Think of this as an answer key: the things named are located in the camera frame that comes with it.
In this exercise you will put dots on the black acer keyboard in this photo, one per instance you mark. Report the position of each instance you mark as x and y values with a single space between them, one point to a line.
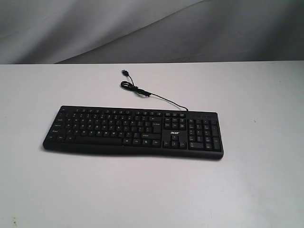
131 132

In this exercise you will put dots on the grey backdrop cloth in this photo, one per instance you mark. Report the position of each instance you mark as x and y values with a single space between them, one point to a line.
150 31

